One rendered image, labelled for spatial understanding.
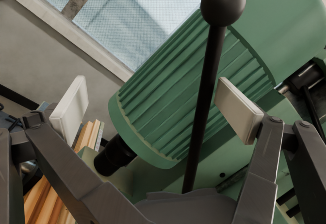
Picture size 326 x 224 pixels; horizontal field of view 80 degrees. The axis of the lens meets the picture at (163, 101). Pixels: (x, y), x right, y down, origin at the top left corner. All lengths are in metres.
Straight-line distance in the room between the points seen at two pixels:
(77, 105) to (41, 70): 1.75
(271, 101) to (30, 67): 1.79
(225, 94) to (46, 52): 1.71
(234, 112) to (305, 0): 0.17
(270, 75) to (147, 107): 0.17
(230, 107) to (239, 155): 0.21
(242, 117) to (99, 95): 1.80
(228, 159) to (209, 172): 0.04
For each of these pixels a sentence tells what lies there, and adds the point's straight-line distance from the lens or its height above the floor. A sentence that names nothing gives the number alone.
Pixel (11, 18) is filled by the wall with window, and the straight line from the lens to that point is 1.84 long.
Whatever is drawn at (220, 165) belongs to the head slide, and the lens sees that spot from 0.39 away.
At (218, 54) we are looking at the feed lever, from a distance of 0.18.
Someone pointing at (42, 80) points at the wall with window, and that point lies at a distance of 1.95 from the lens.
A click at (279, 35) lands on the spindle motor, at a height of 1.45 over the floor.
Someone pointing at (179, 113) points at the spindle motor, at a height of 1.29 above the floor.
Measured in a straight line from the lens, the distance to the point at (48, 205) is 0.51.
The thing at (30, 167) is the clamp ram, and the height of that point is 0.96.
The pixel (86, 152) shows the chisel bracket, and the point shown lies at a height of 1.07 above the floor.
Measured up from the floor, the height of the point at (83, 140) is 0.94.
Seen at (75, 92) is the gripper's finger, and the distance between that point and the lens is 0.16.
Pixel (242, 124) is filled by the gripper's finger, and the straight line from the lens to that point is 0.17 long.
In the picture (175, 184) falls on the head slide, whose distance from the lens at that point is 0.40.
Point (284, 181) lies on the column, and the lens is 0.42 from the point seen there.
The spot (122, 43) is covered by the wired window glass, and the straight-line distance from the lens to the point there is 1.79.
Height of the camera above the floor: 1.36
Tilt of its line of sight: 15 degrees down
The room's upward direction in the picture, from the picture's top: 47 degrees clockwise
